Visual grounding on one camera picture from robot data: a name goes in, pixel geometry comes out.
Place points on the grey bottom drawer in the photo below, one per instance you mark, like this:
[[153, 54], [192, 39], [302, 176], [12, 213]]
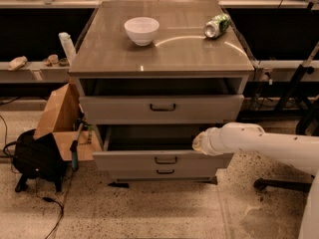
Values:
[[163, 174]]

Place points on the black handled tool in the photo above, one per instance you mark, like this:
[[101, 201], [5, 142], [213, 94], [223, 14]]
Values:
[[74, 147]]

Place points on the grey drawer cabinet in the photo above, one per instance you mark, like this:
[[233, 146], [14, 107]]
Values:
[[180, 61]]

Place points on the white plastic bottle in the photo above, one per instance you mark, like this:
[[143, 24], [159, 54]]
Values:
[[68, 46]]

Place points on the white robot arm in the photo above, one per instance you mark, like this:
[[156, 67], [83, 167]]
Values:
[[300, 151]]

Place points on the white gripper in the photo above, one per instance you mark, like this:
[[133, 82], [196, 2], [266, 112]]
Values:
[[210, 142]]

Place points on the white ceramic bowl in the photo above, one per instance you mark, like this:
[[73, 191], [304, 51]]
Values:
[[142, 30]]

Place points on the green soda can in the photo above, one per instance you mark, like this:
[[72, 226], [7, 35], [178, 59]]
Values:
[[216, 26]]

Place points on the small round shelf object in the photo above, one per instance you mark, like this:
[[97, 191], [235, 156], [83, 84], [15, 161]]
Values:
[[51, 60]]

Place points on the brown cardboard box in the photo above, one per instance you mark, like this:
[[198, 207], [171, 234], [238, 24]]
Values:
[[58, 118]]

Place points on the grey top drawer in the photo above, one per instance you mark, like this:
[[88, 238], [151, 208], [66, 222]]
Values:
[[161, 109]]

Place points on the grey drawer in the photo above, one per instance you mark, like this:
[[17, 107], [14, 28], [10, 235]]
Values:
[[155, 147], [163, 174], [161, 109]]

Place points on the beige object on shelf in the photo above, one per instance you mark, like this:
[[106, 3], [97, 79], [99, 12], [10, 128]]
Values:
[[17, 63]]

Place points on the black bag on floor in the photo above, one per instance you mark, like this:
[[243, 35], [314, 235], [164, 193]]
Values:
[[40, 157]]

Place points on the black office chair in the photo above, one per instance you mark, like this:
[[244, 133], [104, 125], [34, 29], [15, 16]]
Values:
[[261, 184]]

